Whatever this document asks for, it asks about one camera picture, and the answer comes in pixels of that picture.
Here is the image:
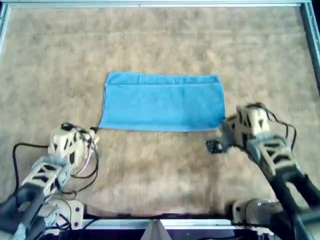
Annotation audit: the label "grey pyramid-shaped block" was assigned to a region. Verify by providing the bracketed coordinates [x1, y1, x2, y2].
[141, 219, 172, 240]

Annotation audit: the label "aluminium frame rail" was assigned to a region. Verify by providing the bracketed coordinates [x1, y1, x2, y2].
[82, 218, 236, 230]
[0, 4, 12, 58]
[299, 2, 320, 101]

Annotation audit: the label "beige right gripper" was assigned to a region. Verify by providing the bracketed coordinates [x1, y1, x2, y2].
[221, 116, 242, 152]

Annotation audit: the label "thin left gripper wires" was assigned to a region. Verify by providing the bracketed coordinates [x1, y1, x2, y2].
[59, 129, 101, 195]

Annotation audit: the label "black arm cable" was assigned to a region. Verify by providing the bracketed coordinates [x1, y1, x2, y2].
[254, 102, 298, 151]
[12, 142, 51, 198]

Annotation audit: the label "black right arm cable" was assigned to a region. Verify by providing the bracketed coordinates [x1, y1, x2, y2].
[254, 102, 298, 151]

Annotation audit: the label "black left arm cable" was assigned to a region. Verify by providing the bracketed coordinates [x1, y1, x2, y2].
[12, 142, 51, 198]

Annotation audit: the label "blue terry cloth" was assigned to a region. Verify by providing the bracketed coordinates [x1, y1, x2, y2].
[98, 71, 227, 133]

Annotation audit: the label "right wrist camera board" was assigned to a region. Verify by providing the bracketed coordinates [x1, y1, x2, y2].
[205, 139, 224, 155]

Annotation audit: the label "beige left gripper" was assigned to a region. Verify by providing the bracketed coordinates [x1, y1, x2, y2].
[83, 126, 100, 153]

